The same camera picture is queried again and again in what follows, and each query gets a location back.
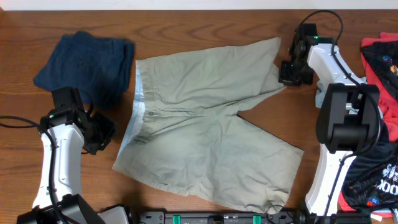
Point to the folded navy blue shorts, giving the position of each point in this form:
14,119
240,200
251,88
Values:
98,66

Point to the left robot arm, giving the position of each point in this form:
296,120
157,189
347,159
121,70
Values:
66,131

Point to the khaki beige shorts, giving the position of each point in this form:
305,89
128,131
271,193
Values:
185,135

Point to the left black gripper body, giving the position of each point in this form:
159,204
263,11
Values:
101,128

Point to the light blue grey shirt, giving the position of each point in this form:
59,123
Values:
320,94

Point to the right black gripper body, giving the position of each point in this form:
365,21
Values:
295,73

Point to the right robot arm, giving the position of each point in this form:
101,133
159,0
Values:
348,123

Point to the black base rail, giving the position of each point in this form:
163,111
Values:
285,216

